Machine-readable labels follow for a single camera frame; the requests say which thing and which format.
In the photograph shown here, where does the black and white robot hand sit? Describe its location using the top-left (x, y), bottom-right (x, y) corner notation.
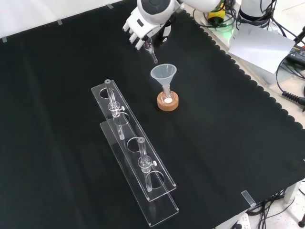
top-left (122, 7), bottom-right (172, 52)

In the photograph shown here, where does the translucent plastic funnel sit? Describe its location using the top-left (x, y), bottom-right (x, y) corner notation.
top-left (150, 63), bottom-right (178, 93)

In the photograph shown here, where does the small round-bottom glass flask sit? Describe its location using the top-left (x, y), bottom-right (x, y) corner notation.
top-left (160, 85), bottom-right (176, 105)

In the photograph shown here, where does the clear acrylic funnel stand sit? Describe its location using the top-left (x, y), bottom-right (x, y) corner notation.
top-left (91, 79), bottom-right (180, 227)

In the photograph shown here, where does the yellow stop button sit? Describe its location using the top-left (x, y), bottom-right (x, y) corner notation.
top-left (207, 4), bottom-right (226, 24)

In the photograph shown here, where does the pale board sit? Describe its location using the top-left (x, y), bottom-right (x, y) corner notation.
top-left (227, 22), bottom-right (296, 75)

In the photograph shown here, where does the black bench cloth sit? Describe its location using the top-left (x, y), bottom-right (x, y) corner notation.
top-left (0, 0), bottom-right (305, 229)

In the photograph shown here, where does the black power adapter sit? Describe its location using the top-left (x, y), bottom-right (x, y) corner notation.
top-left (286, 44), bottom-right (305, 64)

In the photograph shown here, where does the black tripod leg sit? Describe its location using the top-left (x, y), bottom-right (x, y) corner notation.
top-left (293, 23), bottom-right (305, 46)

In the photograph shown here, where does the white power strip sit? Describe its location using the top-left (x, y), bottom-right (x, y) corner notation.
top-left (229, 213), bottom-right (251, 229)

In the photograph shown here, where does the white table leg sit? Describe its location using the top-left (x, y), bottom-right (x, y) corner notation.
top-left (283, 180), bottom-right (305, 204)

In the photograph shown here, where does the cork ring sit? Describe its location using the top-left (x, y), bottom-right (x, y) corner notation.
top-left (156, 91), bottom-right (180, 112)

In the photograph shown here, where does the white robot base, black strap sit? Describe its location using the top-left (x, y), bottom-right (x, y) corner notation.
top-left (237, 0), bottom-right (272, 31)

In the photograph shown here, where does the black coiled cable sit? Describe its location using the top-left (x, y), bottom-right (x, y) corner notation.
top-left (275, 57), bottom-right (305, 106)

